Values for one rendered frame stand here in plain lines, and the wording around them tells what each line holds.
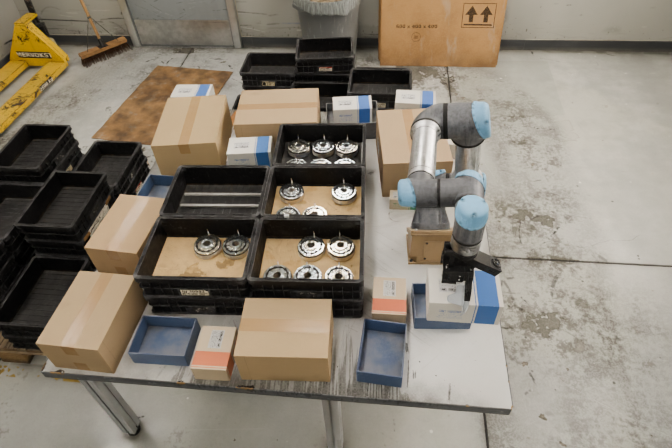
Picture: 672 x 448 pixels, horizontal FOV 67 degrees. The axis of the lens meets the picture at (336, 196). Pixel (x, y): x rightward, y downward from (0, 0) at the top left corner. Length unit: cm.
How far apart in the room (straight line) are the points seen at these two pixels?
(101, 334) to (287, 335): 62
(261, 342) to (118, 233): 79
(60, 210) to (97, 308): 112
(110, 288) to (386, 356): 100
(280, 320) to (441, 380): 57
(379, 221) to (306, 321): 67
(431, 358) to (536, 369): 97
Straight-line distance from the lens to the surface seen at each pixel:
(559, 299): 300
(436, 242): 198
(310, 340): 170
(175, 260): 204
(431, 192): 132
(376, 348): 186
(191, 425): 261
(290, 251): 196
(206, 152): 245
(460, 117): 163
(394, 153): 225
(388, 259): 208
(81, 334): 193
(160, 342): 200
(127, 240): 214
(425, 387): 181
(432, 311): 148
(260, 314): 177
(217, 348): 184
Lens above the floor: 232
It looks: 44 degrees down
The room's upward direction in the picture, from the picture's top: 3 degrees counter-clockwise
